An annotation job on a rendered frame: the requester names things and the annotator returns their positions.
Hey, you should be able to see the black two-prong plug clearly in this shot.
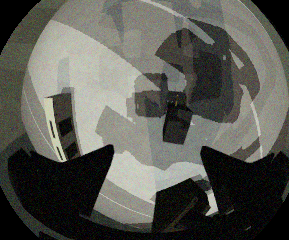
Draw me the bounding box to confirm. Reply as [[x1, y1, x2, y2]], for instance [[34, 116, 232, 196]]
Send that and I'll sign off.
[[163, 96, 193, 145]]

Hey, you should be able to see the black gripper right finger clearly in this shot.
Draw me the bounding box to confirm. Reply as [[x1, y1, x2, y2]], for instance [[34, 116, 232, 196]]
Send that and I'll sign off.
[[200, 145, 275, 216]]

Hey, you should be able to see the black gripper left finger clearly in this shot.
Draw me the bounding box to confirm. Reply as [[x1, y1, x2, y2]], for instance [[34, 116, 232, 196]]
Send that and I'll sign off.
[[31, 145, 115, 219]]

